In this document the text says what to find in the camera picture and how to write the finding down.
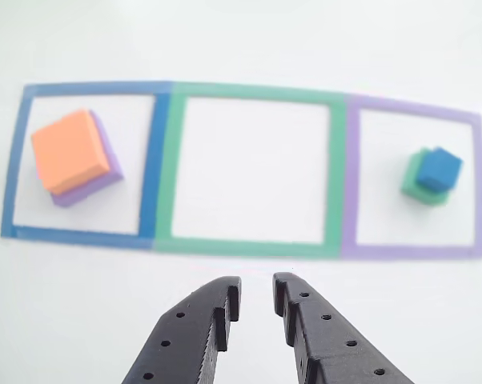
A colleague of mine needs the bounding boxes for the green cube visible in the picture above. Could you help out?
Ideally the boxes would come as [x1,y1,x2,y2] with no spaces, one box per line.
[400,146,452,207]

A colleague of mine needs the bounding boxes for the small blue cube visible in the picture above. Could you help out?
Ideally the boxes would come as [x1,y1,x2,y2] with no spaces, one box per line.
[415,146,464,192]

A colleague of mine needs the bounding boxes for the orange square block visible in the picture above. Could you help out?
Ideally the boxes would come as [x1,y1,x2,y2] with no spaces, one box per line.
[30,108,110,192]

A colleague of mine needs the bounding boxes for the purple square block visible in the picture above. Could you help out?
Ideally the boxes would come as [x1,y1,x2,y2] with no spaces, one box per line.
[36,110,125,209]

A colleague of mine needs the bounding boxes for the green tape square frame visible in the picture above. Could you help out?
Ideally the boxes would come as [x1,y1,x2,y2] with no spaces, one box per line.
[155,82,348,259]

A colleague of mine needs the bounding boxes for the purple tape square frame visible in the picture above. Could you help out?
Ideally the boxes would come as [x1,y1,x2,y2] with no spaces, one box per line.
[339,94,482,261]

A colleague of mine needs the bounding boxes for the blue tape square frame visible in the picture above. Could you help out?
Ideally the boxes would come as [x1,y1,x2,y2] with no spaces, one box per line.
[0,82,174,251]

